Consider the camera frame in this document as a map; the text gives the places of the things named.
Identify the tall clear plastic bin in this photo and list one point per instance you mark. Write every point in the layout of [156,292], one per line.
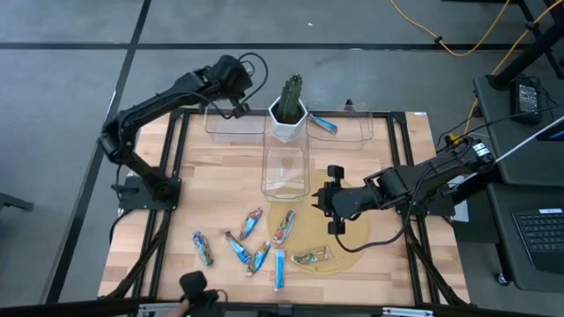
[284,176]

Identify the round woven yellow placemat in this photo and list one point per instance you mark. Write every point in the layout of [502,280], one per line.
[308,229]

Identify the green brown granola bar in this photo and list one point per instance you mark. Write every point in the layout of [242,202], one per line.
[202,248]

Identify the black aluminium table frame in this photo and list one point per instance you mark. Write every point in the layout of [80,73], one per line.
[176,113]

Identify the blue green orange granola bar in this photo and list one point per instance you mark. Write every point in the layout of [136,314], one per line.
[259,257]

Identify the long light blue granola bar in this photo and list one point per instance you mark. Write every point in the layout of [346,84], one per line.
[279,268]

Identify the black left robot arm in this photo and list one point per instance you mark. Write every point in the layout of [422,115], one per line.
[145,105]

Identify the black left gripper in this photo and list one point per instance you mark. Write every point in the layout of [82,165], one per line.
[231,75]

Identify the red and blue granola bar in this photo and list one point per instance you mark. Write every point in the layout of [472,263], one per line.
[250,223]

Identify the black stand pole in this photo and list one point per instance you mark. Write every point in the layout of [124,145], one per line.
[529,55]

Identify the black handheld device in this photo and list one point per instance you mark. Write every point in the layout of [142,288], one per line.
[196,284]

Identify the orange multicoloured granola bar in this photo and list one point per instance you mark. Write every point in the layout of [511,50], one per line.
[310,255]
[284,226]

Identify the black desk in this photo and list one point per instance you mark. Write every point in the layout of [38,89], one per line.
[520,167]

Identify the white hexagonal plant pot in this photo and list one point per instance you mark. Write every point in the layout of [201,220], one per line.
[286,131]

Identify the black keyboard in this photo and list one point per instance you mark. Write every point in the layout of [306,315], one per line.
[544,238]

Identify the dark blue granola bar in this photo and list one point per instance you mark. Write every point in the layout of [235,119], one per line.
[239,250]

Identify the black front crossbar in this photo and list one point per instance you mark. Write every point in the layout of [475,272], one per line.
[66,308]

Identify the green cactus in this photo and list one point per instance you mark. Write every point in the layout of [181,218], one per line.
[291,97]

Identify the black power adapter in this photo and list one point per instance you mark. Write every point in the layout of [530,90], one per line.
[526,99]

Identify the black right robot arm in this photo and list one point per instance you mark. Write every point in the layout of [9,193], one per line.
[440,165]

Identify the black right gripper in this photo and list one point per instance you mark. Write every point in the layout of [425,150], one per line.
[346,202]

